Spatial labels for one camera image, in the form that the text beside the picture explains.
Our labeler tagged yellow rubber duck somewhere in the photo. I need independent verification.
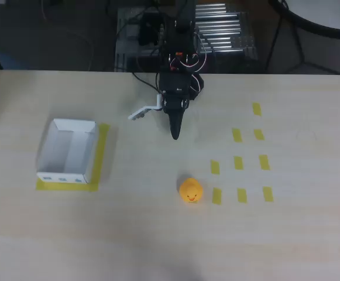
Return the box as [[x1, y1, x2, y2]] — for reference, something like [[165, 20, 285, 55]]
[[178, 177, 204, 208]]

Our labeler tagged white cardboard box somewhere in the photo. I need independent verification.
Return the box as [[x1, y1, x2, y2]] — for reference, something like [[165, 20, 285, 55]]
[[36, 118, 98, 186]]

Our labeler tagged metal roller rack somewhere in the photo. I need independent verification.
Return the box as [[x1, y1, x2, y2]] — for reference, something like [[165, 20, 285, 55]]
[[115, 2, 259, 73]]

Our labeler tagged yellow L-shaped tape outline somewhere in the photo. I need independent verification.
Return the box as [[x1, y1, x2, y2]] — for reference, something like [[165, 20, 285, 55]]
[[35, 122, 111, 193]]

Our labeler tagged round white table top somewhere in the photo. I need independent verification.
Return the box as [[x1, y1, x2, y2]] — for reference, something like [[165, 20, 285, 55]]
[[268, 0, 340, 39]]

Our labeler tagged black camera cable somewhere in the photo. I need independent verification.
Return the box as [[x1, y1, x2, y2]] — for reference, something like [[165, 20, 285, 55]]
[[132, 71, 162, 96]]

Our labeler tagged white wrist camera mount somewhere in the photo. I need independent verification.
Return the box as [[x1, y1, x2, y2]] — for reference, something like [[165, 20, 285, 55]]
[[128, 93, 163, 121]]

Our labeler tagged black table leg frame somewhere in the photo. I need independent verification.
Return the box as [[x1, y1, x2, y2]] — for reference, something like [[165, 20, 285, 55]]
[[263, 8, 340, 76]]

